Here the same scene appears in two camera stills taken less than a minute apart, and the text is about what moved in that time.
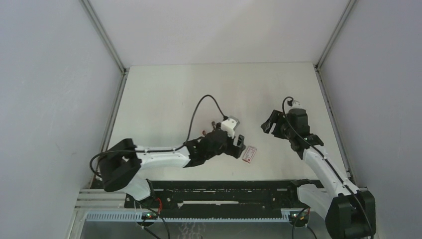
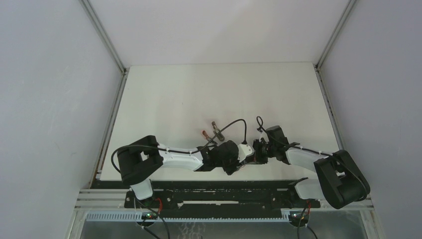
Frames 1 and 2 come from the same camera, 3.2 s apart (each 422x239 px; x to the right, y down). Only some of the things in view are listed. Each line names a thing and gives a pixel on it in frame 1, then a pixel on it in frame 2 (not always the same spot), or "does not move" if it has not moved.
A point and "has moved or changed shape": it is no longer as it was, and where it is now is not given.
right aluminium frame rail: x=330 y=111 does not move
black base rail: x=220 y=195 does not move
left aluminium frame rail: x=112 y=113 does not move
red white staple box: x=249 y=154 has moved or changed shape
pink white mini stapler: x=216 y=126 has moved or changed shape
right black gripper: x=275 y=117 to x=257 y=144
